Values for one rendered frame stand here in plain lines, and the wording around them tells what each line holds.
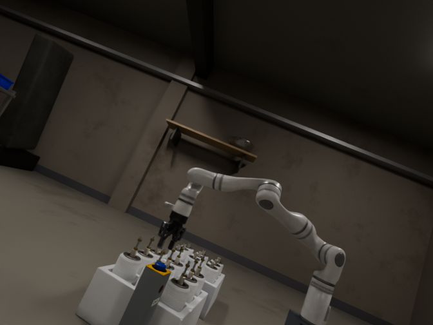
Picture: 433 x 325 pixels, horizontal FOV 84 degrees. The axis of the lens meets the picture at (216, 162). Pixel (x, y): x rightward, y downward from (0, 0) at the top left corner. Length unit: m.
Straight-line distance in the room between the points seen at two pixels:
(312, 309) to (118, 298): 0.77
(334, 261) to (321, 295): 0.14
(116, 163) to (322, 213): 3.39
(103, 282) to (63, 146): 3.75
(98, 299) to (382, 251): 4.13
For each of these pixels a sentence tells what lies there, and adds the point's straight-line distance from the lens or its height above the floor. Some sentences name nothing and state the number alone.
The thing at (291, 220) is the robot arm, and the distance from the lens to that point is 1.01.
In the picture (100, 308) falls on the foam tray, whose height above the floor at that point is 0.06.
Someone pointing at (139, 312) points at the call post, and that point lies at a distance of 0.90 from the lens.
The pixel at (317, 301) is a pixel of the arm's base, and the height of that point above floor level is 0.40.
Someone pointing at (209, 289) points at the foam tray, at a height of 0.15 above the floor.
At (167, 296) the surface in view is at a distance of 1.03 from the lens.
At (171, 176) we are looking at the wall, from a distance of 3.94.
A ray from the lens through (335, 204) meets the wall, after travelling 4.28.
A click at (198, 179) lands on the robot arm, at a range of 1.00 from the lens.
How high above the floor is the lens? 0.56
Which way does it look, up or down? 11 degrees up
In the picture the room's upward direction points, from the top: 24 degrees clockwise
